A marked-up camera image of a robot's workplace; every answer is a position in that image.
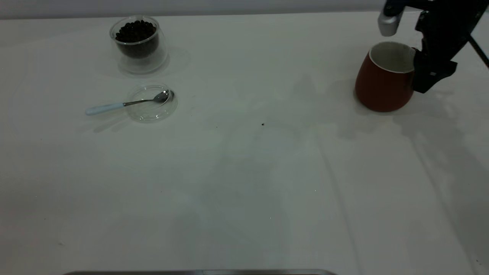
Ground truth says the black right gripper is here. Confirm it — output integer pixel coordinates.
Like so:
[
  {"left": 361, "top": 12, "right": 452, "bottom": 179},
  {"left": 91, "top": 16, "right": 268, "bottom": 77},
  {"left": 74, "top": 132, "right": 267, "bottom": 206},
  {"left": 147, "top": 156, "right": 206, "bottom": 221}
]
[{"left": 412, "top": 0, "right": 489, "bottom": 94}]

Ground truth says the red ceramic mug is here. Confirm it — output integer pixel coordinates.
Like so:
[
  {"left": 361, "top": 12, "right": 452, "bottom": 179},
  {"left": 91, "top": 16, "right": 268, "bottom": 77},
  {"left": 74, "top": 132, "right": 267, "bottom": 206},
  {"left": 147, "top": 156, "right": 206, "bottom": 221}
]
[{"left": 355, "top": 41, "right": 417, "bottom": 113}]

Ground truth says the clear round glass saucer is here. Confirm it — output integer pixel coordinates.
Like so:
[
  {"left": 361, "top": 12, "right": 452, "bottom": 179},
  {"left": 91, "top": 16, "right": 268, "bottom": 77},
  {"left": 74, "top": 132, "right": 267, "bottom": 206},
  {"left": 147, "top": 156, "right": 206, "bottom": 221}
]
[{"left": 126, "top": 83, "right": 178, "bottom": 123}]

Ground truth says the metal spoon pale blue handle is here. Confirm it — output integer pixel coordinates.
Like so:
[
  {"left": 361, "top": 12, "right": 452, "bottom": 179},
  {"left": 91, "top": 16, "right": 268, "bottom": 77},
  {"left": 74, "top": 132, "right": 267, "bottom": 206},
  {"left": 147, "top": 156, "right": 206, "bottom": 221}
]
[{"left": 85, "top": 90, "right": 170, "bottom": 116}]

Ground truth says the dark coffee beans heap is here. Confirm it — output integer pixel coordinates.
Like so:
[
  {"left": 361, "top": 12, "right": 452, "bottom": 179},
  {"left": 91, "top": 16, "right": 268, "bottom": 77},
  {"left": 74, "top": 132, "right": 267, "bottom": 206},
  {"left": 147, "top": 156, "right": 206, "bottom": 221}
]
[{"left": 115, "top": 20, "right": 160, "bottom": 59}]

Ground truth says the thin dark cable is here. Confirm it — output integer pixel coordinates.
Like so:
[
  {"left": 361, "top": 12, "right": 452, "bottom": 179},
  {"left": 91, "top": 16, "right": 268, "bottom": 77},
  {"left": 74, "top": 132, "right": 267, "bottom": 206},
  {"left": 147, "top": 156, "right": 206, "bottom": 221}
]
[{"left": 468, "top": 34, "right": 489, "bottom": 69}]

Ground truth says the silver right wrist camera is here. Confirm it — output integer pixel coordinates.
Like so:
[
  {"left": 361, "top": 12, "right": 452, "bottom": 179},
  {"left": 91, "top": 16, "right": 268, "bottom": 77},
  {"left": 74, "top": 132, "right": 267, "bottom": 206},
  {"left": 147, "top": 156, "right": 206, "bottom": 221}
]
[{"left": 378, "top": 3, "right": 405, "bottom": 37}]

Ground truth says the clear double-wall glass cup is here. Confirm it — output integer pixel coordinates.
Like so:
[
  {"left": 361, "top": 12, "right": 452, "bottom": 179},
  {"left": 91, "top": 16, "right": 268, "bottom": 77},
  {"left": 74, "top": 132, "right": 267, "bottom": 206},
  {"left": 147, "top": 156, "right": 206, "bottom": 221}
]
[{"left": 110, "top": 15, "right": 169, "bottom": 75}]

